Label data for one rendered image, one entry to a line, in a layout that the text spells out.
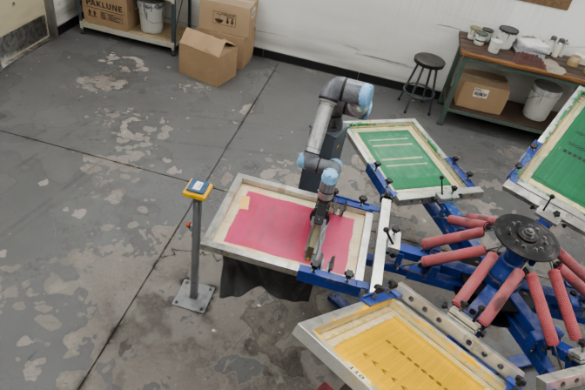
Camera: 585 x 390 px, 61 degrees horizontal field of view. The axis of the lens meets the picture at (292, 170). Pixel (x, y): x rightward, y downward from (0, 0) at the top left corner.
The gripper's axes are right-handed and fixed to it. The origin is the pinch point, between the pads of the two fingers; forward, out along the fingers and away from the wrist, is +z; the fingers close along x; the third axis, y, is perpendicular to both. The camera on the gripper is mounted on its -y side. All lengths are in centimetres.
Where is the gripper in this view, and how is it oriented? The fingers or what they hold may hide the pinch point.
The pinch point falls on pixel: (317, 228)
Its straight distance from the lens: 255.9
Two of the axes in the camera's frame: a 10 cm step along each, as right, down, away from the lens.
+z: -1.5, 7.8, 6.1
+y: 2.3, -5.8, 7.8
